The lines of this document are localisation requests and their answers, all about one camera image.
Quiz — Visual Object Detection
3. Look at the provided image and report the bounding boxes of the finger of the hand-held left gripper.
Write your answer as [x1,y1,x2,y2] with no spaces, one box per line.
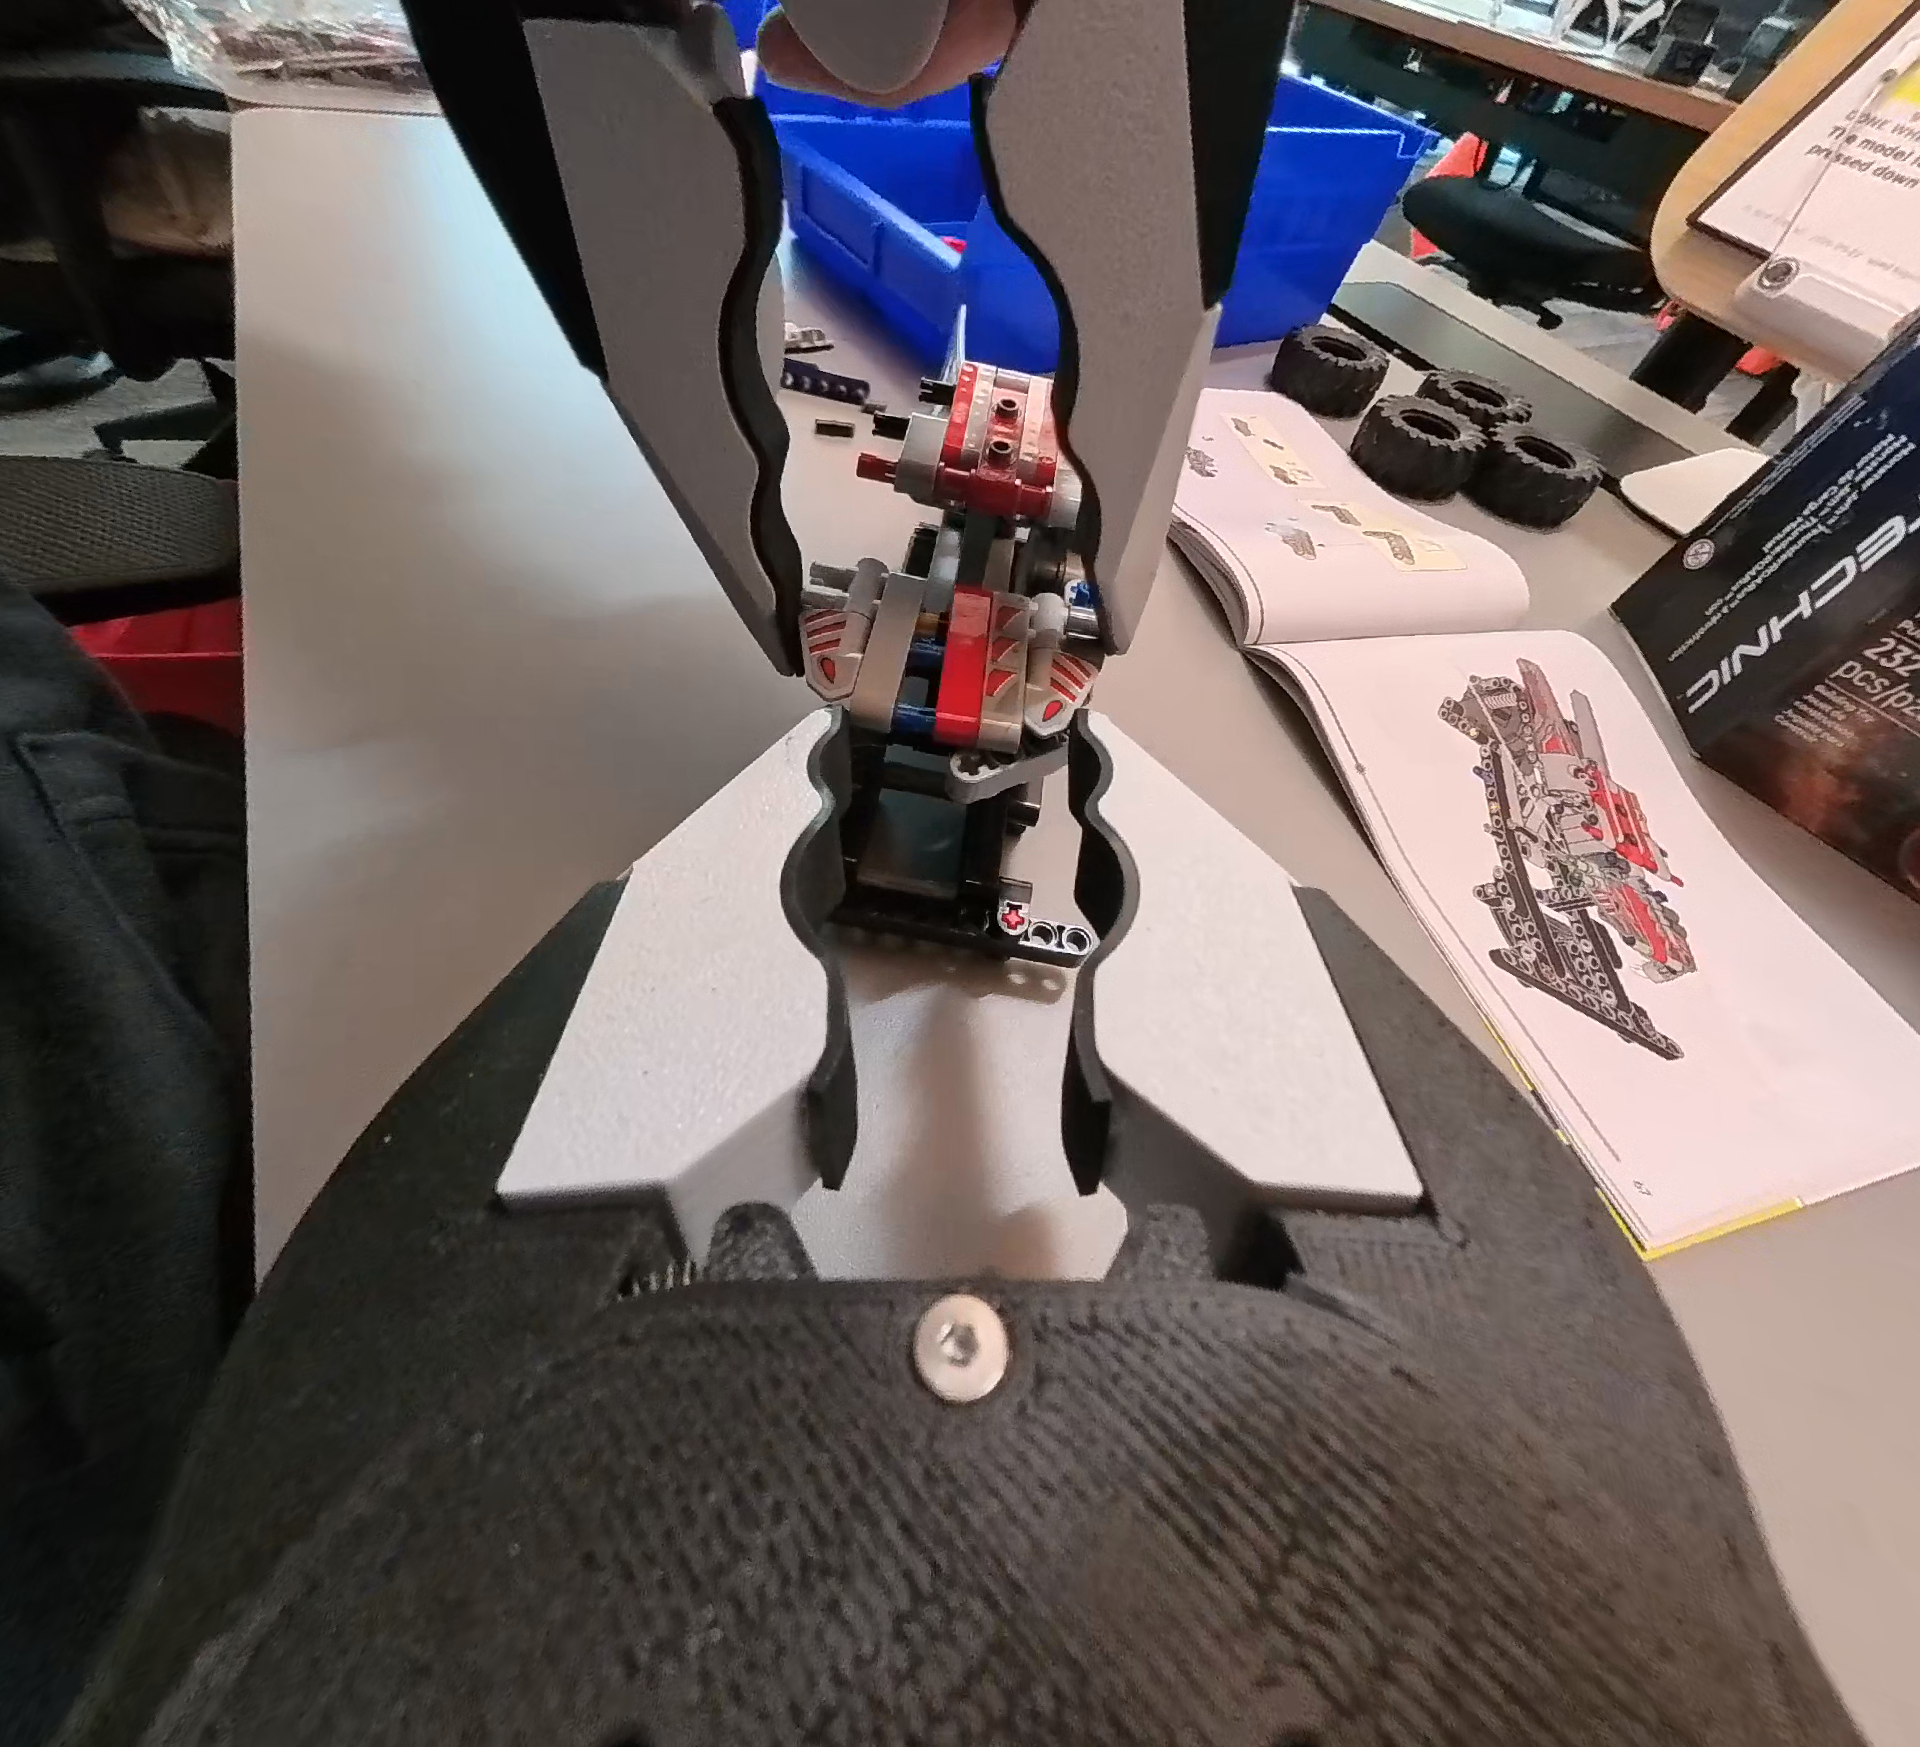
[521,13,806,678]
[968,0,1223,653]

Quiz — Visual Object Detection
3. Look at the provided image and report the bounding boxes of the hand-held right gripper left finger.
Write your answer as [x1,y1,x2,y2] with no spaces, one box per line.
[491,709,859,1252]

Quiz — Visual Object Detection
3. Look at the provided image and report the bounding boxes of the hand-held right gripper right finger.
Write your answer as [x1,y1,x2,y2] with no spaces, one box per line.
[1058,709,1427,1231]

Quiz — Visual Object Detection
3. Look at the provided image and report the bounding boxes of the toy brick vehicle model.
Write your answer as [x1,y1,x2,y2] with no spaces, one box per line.
[800,357,1119,967]

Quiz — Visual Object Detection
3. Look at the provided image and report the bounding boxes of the grey desk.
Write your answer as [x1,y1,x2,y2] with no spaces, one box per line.
[231,0,1920,1747]

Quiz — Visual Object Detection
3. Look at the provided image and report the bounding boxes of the wooden background desk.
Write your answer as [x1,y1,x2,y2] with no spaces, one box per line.
[1297,0,1743,137]

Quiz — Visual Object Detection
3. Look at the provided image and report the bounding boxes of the person's left hand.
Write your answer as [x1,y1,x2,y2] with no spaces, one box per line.
[755,0,1045,109]

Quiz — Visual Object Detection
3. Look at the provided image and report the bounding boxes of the blue bin with printed tag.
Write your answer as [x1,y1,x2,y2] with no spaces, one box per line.
[720,0,1441,376]

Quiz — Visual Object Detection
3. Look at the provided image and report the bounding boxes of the open instruction booklet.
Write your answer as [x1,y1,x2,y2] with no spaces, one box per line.
[1169,388,1802,1257]

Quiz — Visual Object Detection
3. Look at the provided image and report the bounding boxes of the small bag of parts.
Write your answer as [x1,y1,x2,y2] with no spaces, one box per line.
[121,0,437,91]

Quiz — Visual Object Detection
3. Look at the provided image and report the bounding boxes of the black toy tyre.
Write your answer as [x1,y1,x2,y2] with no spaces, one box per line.
[1276,325,1390,418]
[1469,426,1604,532]
[1351,396,1488,501]
[1416,371,1532,433]

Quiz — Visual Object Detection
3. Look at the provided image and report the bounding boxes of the black office chair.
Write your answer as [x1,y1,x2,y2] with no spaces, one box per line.
[1402,162,1666,329]

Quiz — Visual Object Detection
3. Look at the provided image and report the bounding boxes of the black chair armrest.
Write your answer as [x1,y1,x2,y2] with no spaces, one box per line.
[0,456,241,602]

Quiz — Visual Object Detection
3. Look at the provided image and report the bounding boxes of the red plastic object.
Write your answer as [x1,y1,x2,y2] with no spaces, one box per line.
[67,599,245,733]

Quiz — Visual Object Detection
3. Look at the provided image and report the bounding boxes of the white flat pad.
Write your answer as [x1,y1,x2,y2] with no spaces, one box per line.
[1627,449,1771,537]

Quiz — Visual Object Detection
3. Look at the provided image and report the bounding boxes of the dark toy box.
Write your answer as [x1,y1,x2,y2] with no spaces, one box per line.
[1611,313,1920,902]

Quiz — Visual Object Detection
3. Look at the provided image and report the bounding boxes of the instruction sheet on board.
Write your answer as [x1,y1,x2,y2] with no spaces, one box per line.
[1651,0,1920,376]

